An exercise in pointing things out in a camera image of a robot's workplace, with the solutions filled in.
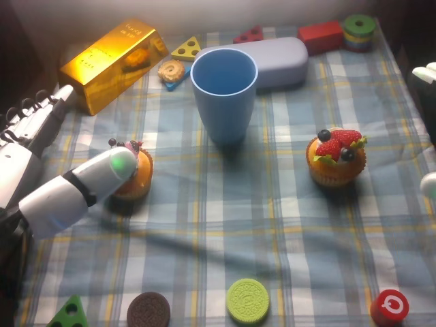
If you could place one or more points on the lavender oblong case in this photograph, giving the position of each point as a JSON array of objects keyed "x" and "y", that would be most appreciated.
[{"x": 282, "y": 64}]

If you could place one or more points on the strawberry topped toy cupcake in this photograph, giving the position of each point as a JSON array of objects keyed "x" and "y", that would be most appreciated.
[{"x": 335, "y": 170}]

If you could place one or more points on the shiny gold bar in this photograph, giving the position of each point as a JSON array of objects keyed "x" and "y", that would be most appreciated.
[{"x": 102, "y": 68}]

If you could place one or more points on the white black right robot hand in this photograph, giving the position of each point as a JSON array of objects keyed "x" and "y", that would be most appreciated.
[{"x": 424, "y": 102}]

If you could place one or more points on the dark berry topped toy cupcake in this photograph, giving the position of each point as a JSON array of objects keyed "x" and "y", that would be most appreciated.
[{"x": 143, "y": 177}]

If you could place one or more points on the swirl toy biscuit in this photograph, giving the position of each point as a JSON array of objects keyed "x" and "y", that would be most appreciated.
[{"x": 171, "y": 71}]

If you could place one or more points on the red triangle block with holes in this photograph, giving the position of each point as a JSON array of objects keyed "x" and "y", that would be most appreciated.
[{"x": 252, "y": 34}]

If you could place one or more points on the green sandwich cookie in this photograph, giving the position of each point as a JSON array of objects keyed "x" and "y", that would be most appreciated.
[{"x": 248, "y": 299}]

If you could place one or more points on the brown sandwich cookie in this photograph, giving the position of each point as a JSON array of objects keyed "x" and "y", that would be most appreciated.
[{"x": 148, "y": 311}]

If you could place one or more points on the red rectangular block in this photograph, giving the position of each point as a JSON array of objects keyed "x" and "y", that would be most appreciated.
[{"x": 320, "y": 37}]

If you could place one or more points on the blue plastic cup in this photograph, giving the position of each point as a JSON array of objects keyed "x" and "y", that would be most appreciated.
[{"x": 223, "y": 109}]

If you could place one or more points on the red cylinder with white symbol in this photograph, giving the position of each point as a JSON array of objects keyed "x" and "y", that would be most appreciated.
[{"x": 378, "y": 311}]

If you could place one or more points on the blue wooden block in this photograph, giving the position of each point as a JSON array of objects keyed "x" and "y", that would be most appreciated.
[{"x": 172, "y": 86}]

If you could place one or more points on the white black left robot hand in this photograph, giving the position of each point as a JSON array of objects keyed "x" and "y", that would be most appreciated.
[{"x": 20, "y": 170}]

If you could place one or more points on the green triangle block with holes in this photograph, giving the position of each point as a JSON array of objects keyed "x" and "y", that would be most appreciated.
[{"x": 73, "y": 299}]

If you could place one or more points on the yellow triangle block with holes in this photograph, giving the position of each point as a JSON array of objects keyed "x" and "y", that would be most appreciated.
[{"x": 186, "y": 50}]

